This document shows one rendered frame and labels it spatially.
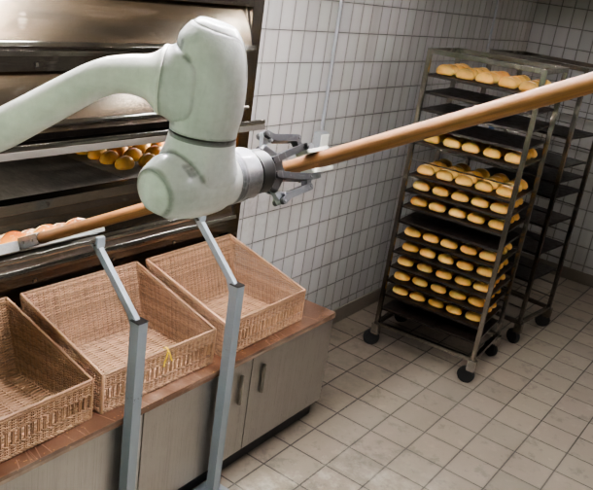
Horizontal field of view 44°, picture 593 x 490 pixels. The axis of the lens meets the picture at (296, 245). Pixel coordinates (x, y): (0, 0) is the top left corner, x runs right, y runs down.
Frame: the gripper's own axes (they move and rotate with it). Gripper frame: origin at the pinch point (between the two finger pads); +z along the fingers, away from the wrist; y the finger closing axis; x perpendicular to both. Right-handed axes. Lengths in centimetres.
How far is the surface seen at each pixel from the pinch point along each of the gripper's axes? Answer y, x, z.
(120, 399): 59, -131, 40
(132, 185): -14, -149, 85
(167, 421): 75, -133, 59
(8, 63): -57, -127, 29
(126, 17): -71, -120, 77
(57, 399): 49, -126, 14
